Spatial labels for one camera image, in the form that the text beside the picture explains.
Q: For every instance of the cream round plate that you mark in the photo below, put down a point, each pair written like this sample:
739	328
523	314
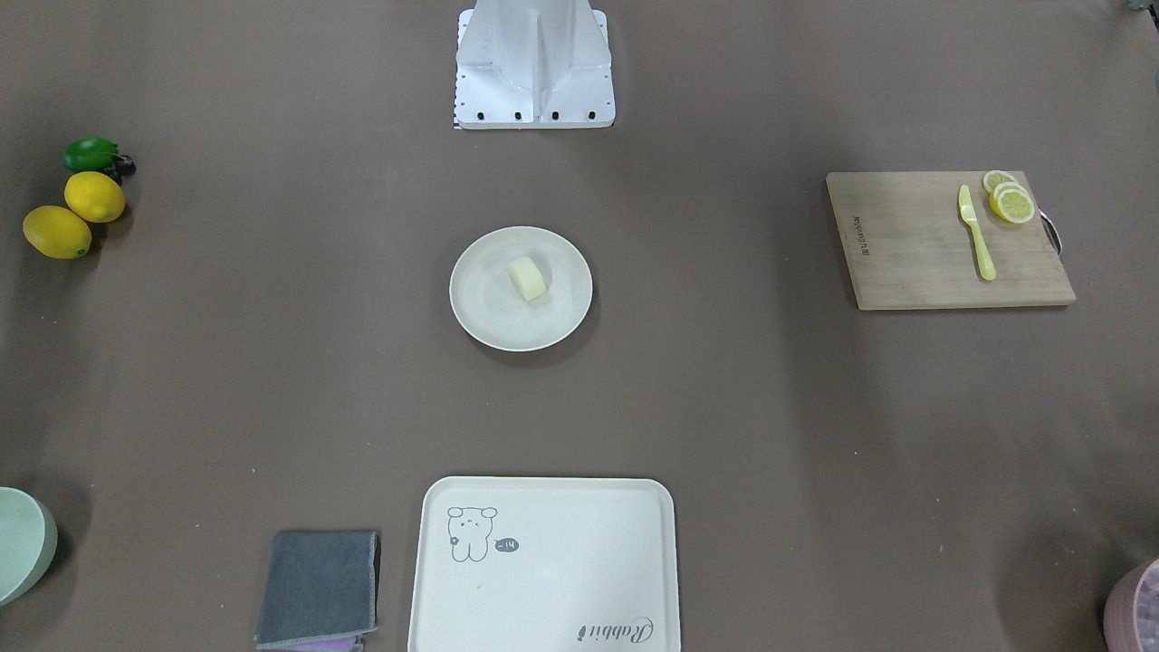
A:
489	308

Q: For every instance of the pale white bun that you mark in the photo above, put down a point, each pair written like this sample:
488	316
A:
526	278

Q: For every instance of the cream rabbit tray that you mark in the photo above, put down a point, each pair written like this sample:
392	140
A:
546	564

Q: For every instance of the bamboo cutting board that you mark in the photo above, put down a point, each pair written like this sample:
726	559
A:
907	249

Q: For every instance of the grey folded cloth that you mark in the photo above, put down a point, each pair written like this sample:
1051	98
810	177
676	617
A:
320	591

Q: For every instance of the yellow plastic knife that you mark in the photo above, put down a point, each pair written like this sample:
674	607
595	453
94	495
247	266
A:
982	258

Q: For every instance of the lemon slice back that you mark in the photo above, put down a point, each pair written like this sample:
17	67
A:
994	178

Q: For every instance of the lemon slice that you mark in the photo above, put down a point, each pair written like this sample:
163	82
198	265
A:
994	178
1012	202

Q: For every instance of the lemon slice front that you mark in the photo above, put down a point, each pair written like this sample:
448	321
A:
1012	202

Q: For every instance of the dark cherry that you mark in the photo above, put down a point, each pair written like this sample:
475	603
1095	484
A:
120	168

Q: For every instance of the yellow lemon lower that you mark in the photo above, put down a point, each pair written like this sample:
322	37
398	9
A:
94	197

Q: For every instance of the yellow lemon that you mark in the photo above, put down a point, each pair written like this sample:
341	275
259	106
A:
57	232
94	197

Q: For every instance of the green lime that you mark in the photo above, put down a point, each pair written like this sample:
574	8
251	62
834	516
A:
90	154

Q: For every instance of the yellow lemon upper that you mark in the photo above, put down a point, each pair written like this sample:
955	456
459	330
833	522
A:
57	232

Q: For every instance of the green bowl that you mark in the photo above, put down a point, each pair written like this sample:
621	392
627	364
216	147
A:
29	537

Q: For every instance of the pink bowl of ice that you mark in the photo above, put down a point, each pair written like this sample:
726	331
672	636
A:
1131	611

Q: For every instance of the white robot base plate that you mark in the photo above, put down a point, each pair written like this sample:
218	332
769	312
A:
482	114

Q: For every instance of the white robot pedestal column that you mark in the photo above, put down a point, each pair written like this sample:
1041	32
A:
542	52

